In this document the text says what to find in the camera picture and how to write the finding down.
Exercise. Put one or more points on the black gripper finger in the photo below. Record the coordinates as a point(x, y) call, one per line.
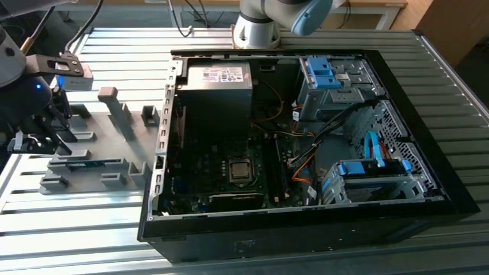
point(34, 144)
point(59, 114)

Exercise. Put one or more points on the blue RAM stick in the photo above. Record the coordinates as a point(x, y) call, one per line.
point(86, 165)

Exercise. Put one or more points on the black RAM slot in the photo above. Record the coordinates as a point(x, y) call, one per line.
point(271, 172)

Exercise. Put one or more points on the grey parts rack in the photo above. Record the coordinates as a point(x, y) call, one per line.
point(107, 137)

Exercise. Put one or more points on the grey power supply unit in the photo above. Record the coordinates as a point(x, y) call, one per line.
point(214, 103)

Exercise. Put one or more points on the green motherboard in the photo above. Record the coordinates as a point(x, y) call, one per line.
point(203, 177)

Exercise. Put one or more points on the silver CPU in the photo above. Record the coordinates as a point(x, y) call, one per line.
point(241, 170)

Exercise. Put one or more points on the black graphics card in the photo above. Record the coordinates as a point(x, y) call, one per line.
point(237, 202)

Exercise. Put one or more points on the black PC case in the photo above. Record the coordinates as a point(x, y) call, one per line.
point(267, 232)

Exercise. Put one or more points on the silver drive cage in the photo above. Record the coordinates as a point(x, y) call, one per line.
point(325, 103)
point(382, 183)

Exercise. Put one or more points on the blue disk carrier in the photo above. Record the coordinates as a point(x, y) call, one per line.
point(323, 74)
point(355, 168)

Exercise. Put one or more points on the wooden desk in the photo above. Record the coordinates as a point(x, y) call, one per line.
point(382, 4)

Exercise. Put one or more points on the wooden cabinet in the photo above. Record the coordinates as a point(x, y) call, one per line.
point(455, 25)

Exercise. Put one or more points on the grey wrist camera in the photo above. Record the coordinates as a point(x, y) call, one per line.
point(77, 83)

